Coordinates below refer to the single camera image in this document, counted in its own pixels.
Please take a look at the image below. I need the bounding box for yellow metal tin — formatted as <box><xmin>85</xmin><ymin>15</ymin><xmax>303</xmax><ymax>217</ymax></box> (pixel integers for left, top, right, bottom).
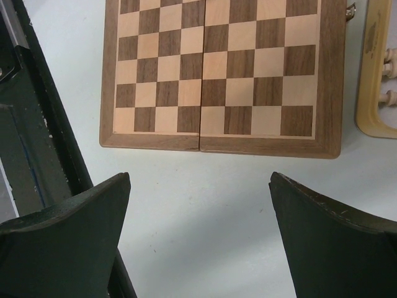
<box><xmin>355</xmin><ymin>1</ymin><xmax>396</xmax><ymax>139</ymax></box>

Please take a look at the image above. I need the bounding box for white pawn in tin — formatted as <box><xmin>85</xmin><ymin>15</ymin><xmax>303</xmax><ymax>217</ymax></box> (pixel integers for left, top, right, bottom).
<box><xmin>385</xmin><ymin>90</ymin><xmax>397</xmax><ymax>106</ymax></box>

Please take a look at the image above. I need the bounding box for wooden folding chess board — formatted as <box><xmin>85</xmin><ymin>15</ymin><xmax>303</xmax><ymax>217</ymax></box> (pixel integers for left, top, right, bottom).
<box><xmin>99</xmin><ymin>1</ymin><xmax>346</xmax><ymax>158</ymax></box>

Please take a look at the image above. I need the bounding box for white piece in tin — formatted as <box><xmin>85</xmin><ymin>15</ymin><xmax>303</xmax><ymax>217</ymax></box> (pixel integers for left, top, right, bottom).
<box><xmin>382</xmin><ymin>48</ymin><xmax>396</xmax><ymax>78</ymax></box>

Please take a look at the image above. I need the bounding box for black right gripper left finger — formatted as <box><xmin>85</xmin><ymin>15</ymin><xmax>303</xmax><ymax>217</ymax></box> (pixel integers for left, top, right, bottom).
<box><xmin>1</xmin><ymin>173</ymin><xmax>130</xmax><ymax>297</ymax></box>

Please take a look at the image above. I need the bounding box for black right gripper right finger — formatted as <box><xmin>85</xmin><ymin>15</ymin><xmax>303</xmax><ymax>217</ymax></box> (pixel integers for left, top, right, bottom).
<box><xmin>269</xmin><ymin>172</ymin><xmax>396</xmax><ymax>297</ymax></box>

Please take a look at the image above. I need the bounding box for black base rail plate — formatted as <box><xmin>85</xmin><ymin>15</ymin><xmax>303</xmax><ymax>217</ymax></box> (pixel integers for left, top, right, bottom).
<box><xmin>1</xmin><ymin>1</ymin><xmax>136</xmax><ymax>297</ymax></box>

